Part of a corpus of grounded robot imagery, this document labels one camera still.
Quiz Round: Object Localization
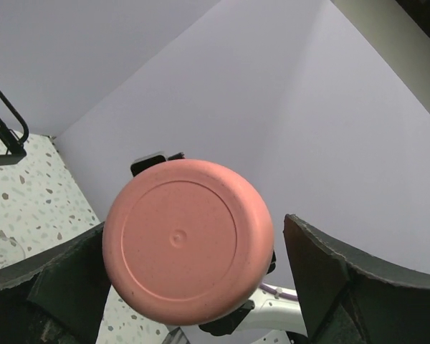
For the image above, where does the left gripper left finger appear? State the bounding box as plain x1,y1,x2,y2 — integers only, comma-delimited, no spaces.
0,224,111,344

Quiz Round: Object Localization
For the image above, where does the clear plastic cup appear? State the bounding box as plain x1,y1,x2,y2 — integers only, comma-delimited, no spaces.
0,230,26,269

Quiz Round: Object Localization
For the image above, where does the black wire dish rack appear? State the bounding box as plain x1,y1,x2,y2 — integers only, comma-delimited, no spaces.
0,90,29,166

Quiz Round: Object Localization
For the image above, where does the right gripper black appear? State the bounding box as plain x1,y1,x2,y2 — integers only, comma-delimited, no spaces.
199,295,256,336

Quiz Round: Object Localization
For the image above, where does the coral pink plastic cup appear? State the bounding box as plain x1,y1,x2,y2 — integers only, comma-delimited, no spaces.
102,159,274,325

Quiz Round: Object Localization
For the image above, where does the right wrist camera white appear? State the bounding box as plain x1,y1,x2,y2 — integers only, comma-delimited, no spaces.
130,152,185,177

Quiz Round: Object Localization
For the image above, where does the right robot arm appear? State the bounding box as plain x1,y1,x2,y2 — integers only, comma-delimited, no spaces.
164,257,307,343

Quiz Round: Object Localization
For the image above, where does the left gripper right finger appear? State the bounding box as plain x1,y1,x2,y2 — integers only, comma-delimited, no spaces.
283,214,430,343

